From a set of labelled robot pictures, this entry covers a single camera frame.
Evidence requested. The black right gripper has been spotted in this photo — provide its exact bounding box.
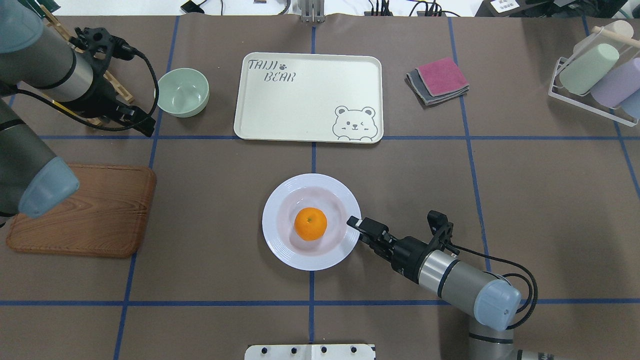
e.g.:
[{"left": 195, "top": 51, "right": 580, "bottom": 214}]
[{"left": 346, "top": 216, "right": 431, "bottom": 283}]

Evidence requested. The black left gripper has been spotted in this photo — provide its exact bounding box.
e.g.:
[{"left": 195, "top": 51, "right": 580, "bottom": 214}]
[{"left": 75, "top": 75, "right": 156, "bottom": 138}]

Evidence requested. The orange fruit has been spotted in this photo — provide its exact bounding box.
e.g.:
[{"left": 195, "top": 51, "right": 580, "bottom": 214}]
[{"left": 294, "top": 207, "right": 328, "bottom": 242}]

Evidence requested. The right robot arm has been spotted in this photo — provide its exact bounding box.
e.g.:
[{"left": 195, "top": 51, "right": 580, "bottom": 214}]
[{"left": 346, "top": 210, "right": 556, "bottom": 360}]

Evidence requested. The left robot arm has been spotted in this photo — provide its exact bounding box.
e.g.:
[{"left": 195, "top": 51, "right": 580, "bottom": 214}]
[{"left": 0, "top": 0, "right": 160, "bottom": 224}]

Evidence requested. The brown wooden tray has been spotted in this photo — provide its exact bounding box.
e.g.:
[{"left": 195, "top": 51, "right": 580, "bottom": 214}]
[{"left": 6, "top": 163, "right": 157, "bottom": 258}]

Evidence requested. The cream bear tray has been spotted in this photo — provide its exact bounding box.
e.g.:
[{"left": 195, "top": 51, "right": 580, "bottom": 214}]
[{"left": 233, "top": 52, "right": 384, "bottom": 144}]

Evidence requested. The wooden cup rack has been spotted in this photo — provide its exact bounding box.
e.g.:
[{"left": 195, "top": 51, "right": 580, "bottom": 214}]
[{"left": 41, "top": 6, "right": 135, "bottom": 125}]

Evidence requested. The green bowl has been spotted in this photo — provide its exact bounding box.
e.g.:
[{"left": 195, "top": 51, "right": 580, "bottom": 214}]
[{"left": 157, "top": 68, "right": 211, "bottom": 118}]

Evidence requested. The white ridged plate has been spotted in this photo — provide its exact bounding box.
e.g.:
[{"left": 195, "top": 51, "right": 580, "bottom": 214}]
[{"left": 262, "top": 173, "right": 361, "bottom": 271}]

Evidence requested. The small black device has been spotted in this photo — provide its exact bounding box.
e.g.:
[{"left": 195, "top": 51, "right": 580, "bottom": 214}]
[{"left": 180, "top": 0, "right": 205, "bottom": 14}]

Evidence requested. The dark green cup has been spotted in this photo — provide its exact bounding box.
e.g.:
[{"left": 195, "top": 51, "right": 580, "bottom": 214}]
[{"left": 20, "top": 0, "right": 61, "bottom": 13}]

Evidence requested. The pink folded cloth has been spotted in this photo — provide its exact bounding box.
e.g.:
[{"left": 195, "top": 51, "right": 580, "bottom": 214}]
[{"left": 406, "top": 57, "right": 470, "bottom": 107}]

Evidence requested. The light green cup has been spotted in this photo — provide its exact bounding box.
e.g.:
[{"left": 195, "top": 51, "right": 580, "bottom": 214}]
[{"left": 558, "top": 43, "right": 620, "bottom": 96}]

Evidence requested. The light blue cup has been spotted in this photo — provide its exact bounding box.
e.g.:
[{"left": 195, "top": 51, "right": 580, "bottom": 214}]
[{"left": 620, "top": 89, "right": 640, "bottom": 119}]

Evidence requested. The lilac cup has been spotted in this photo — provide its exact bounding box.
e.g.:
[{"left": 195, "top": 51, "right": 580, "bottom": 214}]
[{"left": 590, "top": 57, "right": 640, "bottom": 109}]

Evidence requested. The beige cup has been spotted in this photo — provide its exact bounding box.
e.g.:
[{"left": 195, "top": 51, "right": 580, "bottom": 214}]
[{"left": 602, "top": 19, "right": 634, "bottom": 38}]

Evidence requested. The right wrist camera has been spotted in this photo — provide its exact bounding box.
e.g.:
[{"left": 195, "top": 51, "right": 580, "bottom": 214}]
[{"left": 427, "top": 210, "right": 460, "bottom": 256}]

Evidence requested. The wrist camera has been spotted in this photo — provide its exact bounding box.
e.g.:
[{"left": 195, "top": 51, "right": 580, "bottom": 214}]
[
  {"left": 427, "top": 210, "right": 460, "bottom": 256},
  {"left": 68, "top": 27, "right": 138, "bottom": 61}
]

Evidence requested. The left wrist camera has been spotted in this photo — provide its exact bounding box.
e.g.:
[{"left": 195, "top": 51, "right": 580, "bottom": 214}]
[{"left": 68, "top": 27, "right": 138, "bottom": 61}]

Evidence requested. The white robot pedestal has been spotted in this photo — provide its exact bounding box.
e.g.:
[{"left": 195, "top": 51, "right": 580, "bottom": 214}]
[{"left": 244, "top": 343, "right": 377, "bottom": 360}]

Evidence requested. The aluminium frame post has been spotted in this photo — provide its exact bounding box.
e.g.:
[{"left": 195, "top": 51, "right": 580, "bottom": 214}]
[{"left": 297, "top": 0, "right": 326, "bottom": 24}]

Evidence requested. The white wire cup rack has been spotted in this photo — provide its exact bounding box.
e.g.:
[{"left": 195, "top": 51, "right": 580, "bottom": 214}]
[{"left": 548, "top": 20, "right": 639, "bottom": 127}]

